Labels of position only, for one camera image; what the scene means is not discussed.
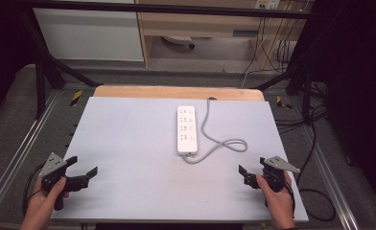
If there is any aluminium floor rail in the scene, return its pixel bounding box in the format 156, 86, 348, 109
302, 126, 361, 230
0, 91, 61, 219

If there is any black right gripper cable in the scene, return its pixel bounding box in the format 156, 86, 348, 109
284, 121, 338, 222

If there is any light wooden desk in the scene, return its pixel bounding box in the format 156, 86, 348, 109
134, 0, 309, 70

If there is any grey chair base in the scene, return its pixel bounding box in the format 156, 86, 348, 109
161, 34, 197, 50

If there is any person's left hand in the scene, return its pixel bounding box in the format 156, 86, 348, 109
26, 176, 67, 223

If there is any yellow black striped tape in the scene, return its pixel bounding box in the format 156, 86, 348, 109
275, 95, 294, 110
69, 89, 83, 107

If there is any white power strip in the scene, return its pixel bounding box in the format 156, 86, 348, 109
176, 105, 199, 157

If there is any light wooden table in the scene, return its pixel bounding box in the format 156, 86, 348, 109
92, 84, 267, 103

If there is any white wall socket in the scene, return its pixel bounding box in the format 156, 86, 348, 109
254, 0, 282, 11

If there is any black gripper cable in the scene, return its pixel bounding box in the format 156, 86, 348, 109
21, 164, 45, 217
284, 121, 338, 222

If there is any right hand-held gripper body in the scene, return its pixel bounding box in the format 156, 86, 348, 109
259, 155, 301, 194

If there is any black metal frame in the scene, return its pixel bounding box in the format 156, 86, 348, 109
17, 0, 324, 124

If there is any white cabinet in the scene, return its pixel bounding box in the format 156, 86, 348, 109
32, 0, 145, 62

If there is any person's right hand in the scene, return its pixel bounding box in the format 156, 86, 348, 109
255, 173, 296, 230

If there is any thin white cable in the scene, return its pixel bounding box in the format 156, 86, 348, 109
239, 37, 264, 90

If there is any grey power strip cable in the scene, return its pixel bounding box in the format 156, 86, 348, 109
181, 97, 249, 165

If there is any bundle of black cables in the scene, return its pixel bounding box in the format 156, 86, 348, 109
240, 15, 329, 135

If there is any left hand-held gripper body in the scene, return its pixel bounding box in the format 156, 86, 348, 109
37, 151, 90, 212

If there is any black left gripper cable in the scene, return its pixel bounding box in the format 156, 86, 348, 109
21, 164, 45, 217

